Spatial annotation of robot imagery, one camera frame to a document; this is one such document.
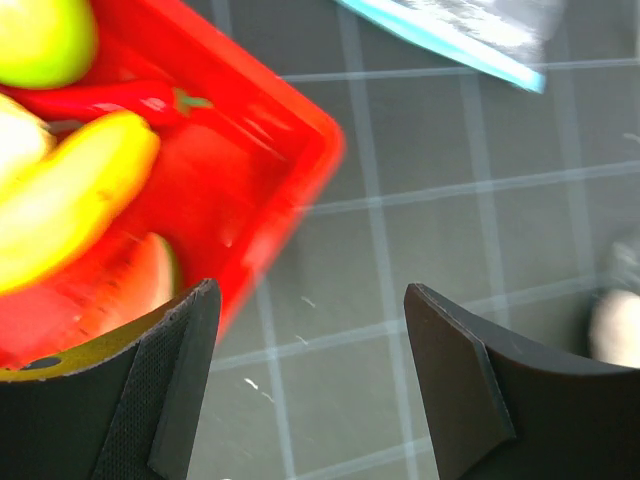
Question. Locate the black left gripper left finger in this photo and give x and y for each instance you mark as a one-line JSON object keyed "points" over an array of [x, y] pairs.
{"points": [[124, 405]]}

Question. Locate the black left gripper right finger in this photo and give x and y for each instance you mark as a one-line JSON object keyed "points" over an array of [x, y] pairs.
{"points": [[501, 406]]}

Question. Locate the clear bag orange zipper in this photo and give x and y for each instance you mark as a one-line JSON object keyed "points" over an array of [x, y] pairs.
{"points": [[614, 325]]}

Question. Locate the clear bag blue zipper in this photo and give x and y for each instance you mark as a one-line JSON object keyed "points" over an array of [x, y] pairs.
{"points": [[504, 39]]}

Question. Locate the watermelon slice toy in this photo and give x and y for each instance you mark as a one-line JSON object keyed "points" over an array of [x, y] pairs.
{"points": [[102, 295]]}

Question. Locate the black grid cutting mat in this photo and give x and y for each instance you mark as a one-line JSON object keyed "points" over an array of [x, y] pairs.
{"points": [[504, 201]]}

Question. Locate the yellow banana bunch toy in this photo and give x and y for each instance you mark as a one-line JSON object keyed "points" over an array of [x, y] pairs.
{"points": [[62, 206]]}

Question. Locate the red plastic fruit tray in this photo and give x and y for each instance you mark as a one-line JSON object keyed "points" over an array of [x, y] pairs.
{"points": [[229, 183]]}

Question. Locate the red chili pepper toy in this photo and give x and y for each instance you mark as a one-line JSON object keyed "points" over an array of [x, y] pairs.
{"points": [[159, 103]]}

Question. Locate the green apple toy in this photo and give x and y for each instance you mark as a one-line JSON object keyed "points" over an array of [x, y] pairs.
{"points": [[46, 44]]}

